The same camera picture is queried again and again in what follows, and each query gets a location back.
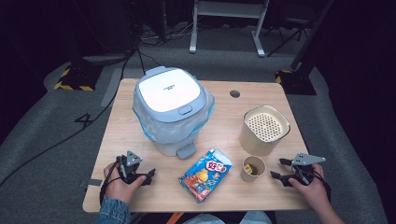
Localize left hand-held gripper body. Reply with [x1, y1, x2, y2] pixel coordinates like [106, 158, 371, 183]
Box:
[116, 150, 148, 185]

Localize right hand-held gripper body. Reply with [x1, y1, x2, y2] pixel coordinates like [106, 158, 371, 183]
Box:
[290, 152, 327, 187]

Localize brown paper cup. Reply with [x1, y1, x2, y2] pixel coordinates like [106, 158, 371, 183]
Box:
[239, 155, 267, 184]

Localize yellow tea bag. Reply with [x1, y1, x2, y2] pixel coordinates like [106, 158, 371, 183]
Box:
[243, 163, 259, 175]

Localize beige canister with perforated strainer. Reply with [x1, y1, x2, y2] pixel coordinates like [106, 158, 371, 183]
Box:
[238, 105, 291, 158]

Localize person's left hand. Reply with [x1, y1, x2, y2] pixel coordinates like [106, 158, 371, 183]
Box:
[103, 161, 148, 205]

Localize person's right hand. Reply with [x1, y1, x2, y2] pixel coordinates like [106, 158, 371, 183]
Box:
[288, 163, 331, 213]

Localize person's legs in jeans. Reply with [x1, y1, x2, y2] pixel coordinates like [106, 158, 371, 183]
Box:
[182, 210, 275, 224]

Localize clear blue-edged trash bag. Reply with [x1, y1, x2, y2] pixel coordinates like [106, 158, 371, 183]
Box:
[133, 90, 216, 145]

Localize grey tape piece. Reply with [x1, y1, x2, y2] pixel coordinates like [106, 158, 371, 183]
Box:
[79, 178, 103, 189]

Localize blue snack packet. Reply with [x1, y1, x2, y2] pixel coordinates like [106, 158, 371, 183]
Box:
[177, 147, 233, 204]

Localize grey floor tape strip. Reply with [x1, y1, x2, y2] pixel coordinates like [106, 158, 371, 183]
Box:
[100, 67, 124, 108]

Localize black stand with striped base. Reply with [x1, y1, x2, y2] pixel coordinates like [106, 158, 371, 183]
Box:
[275, 0, 336, 96]
[53, 46, 105, 92]

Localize white pedal trash can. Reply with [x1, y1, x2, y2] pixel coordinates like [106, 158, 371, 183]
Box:
[133, 65, 216, 161]

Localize black tripod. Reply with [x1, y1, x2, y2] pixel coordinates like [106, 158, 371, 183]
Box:
[266, 17, 313, 58]

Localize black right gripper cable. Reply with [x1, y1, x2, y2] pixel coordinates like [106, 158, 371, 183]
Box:
[313, 170, 332, 203]

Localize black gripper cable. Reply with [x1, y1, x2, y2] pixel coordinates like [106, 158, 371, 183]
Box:
[99, 156, 123, 206]
[313, 170, 332, 203]

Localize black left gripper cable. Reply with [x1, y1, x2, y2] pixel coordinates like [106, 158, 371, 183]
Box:
[99, 156, 123, 206]

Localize orange strap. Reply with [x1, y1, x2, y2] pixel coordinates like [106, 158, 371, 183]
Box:
[165, 212, 185, 224]

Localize long black floor cable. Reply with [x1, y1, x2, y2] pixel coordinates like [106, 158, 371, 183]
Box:
[0, 46, 148, 188]

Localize bundle of floor cables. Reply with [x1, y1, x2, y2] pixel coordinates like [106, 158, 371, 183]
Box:
[139, 18, 195, 48]

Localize white desk frame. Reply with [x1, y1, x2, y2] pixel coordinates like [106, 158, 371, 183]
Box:
[189, 0, 271, 58]

